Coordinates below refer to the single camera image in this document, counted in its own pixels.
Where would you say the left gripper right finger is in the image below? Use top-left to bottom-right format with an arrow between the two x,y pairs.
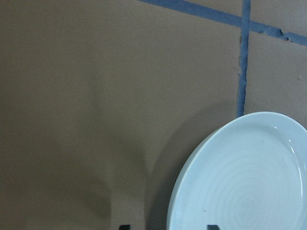
207,225 -> 220,230

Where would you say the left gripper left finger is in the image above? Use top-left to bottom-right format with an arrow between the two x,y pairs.
119,224 -> 130,230

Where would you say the light blue ceramic plate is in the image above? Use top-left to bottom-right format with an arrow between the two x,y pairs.
166,112 -> 307,230

